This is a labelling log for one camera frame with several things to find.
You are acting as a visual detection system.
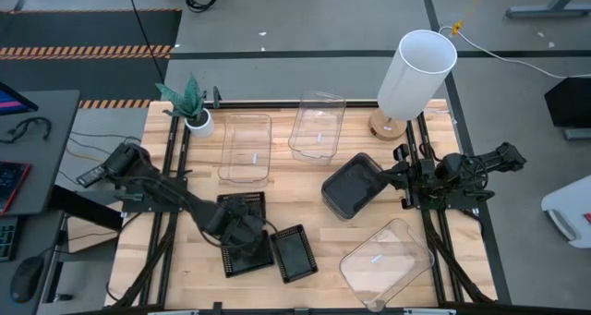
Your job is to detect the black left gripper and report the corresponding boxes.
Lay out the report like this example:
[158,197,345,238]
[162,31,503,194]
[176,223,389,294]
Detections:
[207,201,274,266]

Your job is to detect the white power cable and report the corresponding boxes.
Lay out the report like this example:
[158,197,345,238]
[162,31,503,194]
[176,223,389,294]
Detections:
[438,25,591,80]

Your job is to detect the white shade wooden base lamp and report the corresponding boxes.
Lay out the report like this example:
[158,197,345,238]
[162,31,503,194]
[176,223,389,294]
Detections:
[368,29,459,142]

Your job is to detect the computer monitor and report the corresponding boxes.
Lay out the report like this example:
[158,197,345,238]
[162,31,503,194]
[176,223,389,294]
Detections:
[0,81,40,117]

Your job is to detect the black slotted plastic basket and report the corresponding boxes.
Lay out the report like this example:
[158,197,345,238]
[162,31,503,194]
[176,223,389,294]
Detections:
[270,224,320,285]
[220,231,276,279]
[216,190,268,222]

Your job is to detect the dark grey desk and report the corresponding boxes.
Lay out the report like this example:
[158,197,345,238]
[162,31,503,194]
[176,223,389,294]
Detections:
[0,89,81,315]

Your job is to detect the smoke grey translucent bin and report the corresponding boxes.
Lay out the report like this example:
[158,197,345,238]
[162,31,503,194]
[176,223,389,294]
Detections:
[321,151,388,222]
[322,153,387,219]

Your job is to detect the black hazard-striped floor mat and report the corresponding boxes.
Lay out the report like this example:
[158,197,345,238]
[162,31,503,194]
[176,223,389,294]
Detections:
[0,8,184,111]

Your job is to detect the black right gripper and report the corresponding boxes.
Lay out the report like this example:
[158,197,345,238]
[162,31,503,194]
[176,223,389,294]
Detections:
[379,160,438,194]

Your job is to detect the black aluminium rig frame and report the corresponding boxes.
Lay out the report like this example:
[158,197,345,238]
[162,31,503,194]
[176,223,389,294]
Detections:
[104,98,509,315]

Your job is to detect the black flat panel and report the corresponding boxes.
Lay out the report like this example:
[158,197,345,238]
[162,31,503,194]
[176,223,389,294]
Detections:
[543,77,591,142]

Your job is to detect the red-edged keyboard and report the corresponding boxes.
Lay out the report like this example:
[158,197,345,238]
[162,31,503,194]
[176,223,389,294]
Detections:
[0,161,32,215]

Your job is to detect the clear plastic bin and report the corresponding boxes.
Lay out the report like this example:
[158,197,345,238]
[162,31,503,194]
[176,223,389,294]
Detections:
[288,91,347,166]
[217,113,273,186]
[339,217,436,313]

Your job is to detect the brown board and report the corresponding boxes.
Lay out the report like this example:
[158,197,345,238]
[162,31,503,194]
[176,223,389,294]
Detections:
[66,215,124,254]

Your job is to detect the white floor device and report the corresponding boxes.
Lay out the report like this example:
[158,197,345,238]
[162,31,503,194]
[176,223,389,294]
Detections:
[540,175,591,250]

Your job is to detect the yellow cord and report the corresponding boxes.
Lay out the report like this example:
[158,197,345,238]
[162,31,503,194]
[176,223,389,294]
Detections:
[451,0,487,36]

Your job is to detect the green plant in white pot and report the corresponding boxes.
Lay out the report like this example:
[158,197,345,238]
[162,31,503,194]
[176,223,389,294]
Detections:
[154,73,216,139]

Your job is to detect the black keyboard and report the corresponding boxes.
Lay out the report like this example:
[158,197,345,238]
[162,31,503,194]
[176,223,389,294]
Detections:
[0,215,19,263]

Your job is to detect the long black floor cable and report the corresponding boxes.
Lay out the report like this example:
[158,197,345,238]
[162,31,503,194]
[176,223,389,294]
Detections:
[123,0,167,84]

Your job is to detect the grey desk leg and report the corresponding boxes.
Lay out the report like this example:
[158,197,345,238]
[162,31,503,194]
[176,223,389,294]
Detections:
[505,0,591,19]

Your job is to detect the black computer mouse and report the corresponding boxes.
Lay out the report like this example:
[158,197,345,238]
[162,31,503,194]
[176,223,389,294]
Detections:
[9,255,45,305]

